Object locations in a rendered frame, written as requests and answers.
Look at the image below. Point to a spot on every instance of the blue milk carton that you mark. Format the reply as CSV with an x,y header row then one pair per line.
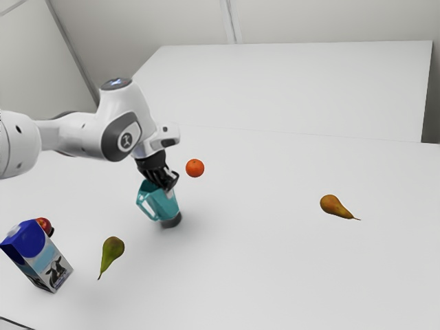
x,y
34,256

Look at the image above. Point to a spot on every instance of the red apple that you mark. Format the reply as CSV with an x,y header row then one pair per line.
x,y
45,225

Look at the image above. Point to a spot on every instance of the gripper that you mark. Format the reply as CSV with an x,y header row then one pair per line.
x,y
152,167

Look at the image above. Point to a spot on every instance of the orange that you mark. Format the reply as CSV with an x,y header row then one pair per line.
x,y
195,168

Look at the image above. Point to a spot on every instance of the brown pear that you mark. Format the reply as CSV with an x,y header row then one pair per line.
x,y
335,205

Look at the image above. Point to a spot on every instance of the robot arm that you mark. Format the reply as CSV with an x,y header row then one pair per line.
x,y
113,113

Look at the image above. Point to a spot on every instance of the teal faceted mug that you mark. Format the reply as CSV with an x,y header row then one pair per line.
x,y
159,204

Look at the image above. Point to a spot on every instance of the green pear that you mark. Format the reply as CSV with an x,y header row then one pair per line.
x,y
110,252

